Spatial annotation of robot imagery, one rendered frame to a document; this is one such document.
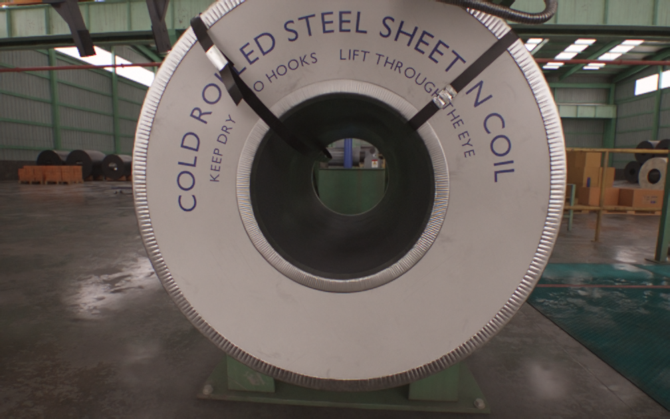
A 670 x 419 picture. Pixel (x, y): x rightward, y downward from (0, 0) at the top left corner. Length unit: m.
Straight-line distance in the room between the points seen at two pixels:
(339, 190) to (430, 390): 2.40
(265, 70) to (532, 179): 0.76
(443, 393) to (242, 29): 1.31
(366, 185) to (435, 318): 2.50
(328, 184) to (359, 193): 0.33
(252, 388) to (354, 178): 2.43
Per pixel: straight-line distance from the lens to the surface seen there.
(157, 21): 0.65
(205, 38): 0.99
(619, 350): 2.11
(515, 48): 1.02
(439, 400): 1.38
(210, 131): 0.98
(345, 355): 1.04
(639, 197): 8.74
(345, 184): 3.39
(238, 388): 1.41
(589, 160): 10.55
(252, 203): 0.95
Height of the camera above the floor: 0.83
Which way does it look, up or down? 7 degrees down
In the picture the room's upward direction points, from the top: 1 degrees clockwise
